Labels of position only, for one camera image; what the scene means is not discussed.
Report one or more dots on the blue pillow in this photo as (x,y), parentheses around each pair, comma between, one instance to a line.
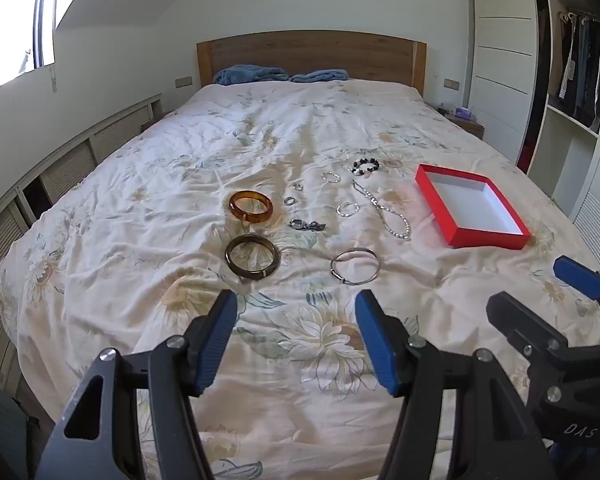
(250,75)
(320,76)

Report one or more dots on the silver hoop earring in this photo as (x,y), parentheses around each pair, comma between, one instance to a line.
(325,176)
(339,209)

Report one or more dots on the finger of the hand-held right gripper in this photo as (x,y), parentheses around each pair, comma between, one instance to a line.
(580,276)
(522,322)

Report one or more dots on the white open closet shelves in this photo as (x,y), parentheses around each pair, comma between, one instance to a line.
(575,150)

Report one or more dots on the wooden nightstand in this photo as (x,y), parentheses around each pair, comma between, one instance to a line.
(472,127)

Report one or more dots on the small dark metal jewelry piece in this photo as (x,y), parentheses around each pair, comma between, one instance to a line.
(307,224)

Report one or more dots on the thin silver bangle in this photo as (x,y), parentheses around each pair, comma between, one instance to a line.
(336,271)

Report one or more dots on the wall socket plate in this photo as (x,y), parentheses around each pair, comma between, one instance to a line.
(452,83)
(183,81)

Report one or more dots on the dark green bangle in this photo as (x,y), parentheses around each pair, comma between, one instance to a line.
(230,260)

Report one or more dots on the amber bangle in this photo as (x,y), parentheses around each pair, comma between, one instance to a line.
(234,207)

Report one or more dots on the low louvred wall cabinets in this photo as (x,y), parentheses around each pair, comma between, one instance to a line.
(70,165)

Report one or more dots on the hanging dark clothes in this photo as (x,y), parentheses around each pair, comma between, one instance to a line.
(582,70)

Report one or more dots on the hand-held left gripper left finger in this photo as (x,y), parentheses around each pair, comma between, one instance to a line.
(215,345)

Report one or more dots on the wooden headboard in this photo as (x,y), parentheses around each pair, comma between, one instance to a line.
(310,52)

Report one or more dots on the purple tissue box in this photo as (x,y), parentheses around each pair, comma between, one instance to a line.
(463,113)

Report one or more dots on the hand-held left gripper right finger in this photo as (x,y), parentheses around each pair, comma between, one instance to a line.
(377,345)

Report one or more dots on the white wardrobe doors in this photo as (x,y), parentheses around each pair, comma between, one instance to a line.
(502,60)

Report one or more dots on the red cardboard box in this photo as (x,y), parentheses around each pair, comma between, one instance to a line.
(480,212)

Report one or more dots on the window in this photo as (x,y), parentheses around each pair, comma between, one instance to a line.
(10,20)

